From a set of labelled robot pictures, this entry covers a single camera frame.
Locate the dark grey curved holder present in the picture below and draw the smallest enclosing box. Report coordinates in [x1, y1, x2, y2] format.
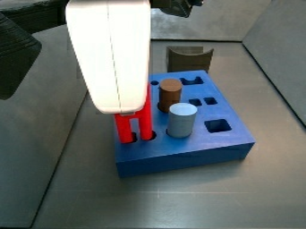
[165, 46, 213, 72]

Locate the white gripper two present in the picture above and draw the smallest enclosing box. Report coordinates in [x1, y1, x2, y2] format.
[65, 0, 151, 114]

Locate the light blue cylinder peg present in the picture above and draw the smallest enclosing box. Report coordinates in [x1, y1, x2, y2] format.
[167, 103, 197, 138]

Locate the blue fixture block with holes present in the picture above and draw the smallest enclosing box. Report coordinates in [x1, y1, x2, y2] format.
[115, 71, 255, 177]

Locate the brown cylinder peg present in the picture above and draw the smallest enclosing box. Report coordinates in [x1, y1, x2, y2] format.
[157, 79, 181, 113]

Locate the red square-circle object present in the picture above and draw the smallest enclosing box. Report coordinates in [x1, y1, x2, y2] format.
[115, 87, 153, 143]

